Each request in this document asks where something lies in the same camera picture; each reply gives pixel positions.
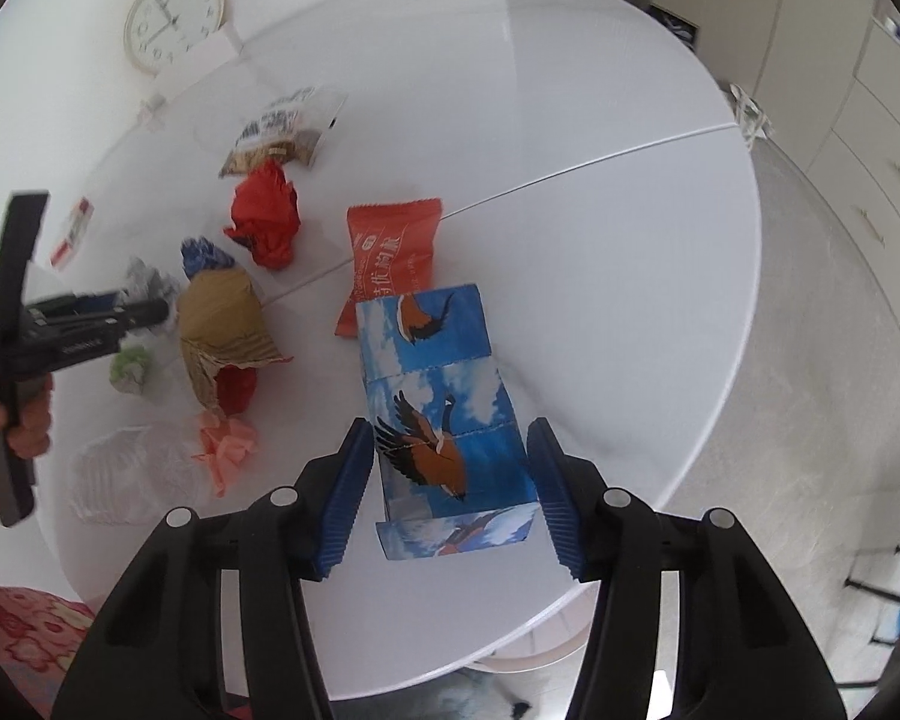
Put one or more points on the white bags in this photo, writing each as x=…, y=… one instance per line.
x=746, y=116

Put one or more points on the orange snack packet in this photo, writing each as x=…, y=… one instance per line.
x=394, y=255

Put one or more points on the clear plastic wrapper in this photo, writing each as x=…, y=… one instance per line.
x=120, y=472

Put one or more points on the round wall clock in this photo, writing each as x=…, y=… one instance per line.
x=172, y=19

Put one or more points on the blue crumpled paper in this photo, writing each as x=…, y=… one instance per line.
x=202, y=256

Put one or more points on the blue bird-print box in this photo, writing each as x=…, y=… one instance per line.
x=435, y=405

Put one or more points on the brown paper bag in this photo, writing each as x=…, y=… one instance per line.
x=221, y=315

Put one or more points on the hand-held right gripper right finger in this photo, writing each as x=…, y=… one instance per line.
x=559, y=510

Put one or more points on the green crumpled paper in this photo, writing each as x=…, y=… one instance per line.
x=131, y=367

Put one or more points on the white wall plug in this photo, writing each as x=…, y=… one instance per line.
x=151, y=109

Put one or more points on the grey fuzzy slipper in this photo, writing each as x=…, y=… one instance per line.
x=472, y=699

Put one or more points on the pink crumpled paper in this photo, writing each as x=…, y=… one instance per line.
x=225, y=450

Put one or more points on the grey foil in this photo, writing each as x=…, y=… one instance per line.
x=154, y=281

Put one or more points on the red crumpled paper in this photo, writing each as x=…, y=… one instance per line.
x=266, y=217

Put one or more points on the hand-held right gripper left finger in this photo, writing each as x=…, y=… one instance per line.
x=349, y=495

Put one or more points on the red wrapper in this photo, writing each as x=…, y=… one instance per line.
x=236, y=388

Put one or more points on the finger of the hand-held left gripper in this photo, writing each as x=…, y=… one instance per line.
x=90, y=349
x=112, y=311

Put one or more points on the red floral clothing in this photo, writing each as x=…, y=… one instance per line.
x=22, y=630

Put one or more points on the clear snack bag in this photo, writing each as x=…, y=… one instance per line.
x=285, y=127

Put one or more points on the cream drawer cabinet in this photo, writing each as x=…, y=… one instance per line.
x=870, y=165

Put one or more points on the person's left hand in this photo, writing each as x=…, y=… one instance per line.
x=34, y=420

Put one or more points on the red and white box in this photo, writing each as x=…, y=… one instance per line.
x=75, y=229

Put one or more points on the black metal rack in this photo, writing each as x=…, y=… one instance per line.
x=881, y=585

